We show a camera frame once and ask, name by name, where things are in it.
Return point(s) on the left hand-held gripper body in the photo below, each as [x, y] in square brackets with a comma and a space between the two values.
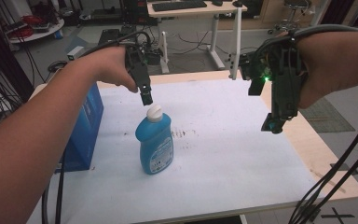
[137, 67]

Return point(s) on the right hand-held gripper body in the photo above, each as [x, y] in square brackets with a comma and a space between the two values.
[284, 81]

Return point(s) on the blue detergent bottle white cap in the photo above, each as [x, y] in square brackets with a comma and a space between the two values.
[155, 143]

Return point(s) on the person's left hand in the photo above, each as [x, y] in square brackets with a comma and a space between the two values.
[110, 67]

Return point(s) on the person's right hand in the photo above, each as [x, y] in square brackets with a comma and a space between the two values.
[338, 65]

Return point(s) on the black floor case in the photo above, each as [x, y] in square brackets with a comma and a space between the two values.
[109, 36]

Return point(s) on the grey floor mat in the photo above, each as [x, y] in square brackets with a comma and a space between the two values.
[326, 116]

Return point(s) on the wooden table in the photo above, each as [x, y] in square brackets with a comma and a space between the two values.
[317, 155]

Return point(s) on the white table mat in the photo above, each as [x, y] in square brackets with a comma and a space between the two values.
[223, 149]

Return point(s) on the small white box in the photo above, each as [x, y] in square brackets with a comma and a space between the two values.
[75, 53]

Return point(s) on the office chair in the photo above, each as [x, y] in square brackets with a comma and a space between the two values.
[292, 14]

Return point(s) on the blue cardboard box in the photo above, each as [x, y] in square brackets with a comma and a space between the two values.
[85, 130]

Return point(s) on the black keyboard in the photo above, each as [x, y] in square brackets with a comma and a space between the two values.
[179, 5]

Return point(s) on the white standing desk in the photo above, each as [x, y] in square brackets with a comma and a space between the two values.
[199, 12]

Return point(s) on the black computer mouse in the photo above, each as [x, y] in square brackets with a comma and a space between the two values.
[237, 3]

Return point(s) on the round white table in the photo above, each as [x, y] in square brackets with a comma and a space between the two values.
[40, 32]

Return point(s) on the black equipment rack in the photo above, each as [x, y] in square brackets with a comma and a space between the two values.
[0, 56]

